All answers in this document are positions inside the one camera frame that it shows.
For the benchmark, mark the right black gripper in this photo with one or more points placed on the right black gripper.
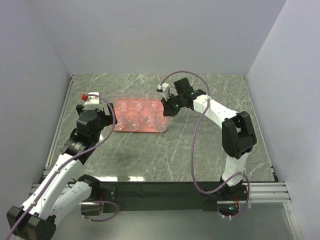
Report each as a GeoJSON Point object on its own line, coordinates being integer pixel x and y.
{"type": "Point", "coordinates": [168, 111]}

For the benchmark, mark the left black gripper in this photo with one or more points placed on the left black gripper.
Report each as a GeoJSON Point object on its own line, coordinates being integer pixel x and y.
{"type": "Point", "coordinates": [108, 119]}

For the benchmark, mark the clear faceted glass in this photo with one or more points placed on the clear faceted glass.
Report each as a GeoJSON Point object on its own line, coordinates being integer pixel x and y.
{"type": "Point", "coordinates": [136, 100]}
{"type": "Point", "coordinates": [122, 104]}

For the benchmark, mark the clear round glass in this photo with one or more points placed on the clear round glass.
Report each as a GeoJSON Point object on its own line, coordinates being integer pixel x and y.
{"type": "Point", "coordinates": [152, 99]}

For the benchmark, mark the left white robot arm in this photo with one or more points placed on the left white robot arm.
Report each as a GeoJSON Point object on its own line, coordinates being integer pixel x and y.
{"type": "Point", "coordinates": [39, 216]}

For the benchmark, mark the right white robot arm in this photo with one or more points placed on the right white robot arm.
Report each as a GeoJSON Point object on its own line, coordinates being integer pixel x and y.
{"type": "Point", "coordinates": [238, 134]}

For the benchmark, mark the pink plastic tray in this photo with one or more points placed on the pink plastic tray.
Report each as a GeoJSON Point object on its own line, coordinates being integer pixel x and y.
{"type": "Point", "coordinates": [143, 128]}

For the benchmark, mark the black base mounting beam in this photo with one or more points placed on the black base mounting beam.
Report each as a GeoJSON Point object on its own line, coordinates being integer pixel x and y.
{"type": "Point", "coordinates": [162, 196]}

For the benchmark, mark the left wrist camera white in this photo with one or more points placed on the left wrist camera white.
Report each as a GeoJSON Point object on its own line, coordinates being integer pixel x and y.
{"type": "Point", "coordinates": [92, 100]}

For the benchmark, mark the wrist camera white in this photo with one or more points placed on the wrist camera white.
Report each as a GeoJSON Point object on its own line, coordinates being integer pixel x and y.
{"type": "Point", "coordinates": [164, 89]}
{"type": "Point", "coordinates": [92, 100]}

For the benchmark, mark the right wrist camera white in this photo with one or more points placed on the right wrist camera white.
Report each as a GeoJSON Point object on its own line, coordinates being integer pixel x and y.
{"type": "Point", "coordinates": [164, 89]}

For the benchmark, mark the aluminium rail left edge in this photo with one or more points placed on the aluminium rail left edge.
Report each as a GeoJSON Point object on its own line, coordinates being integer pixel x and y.
{"type": "Point", "coordinates": [59, 124]}

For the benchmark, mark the aluminium frame rail front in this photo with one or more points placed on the aluminium frame rail front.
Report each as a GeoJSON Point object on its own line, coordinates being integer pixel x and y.
{"type": "Point", "coordinates": [262, 193]}

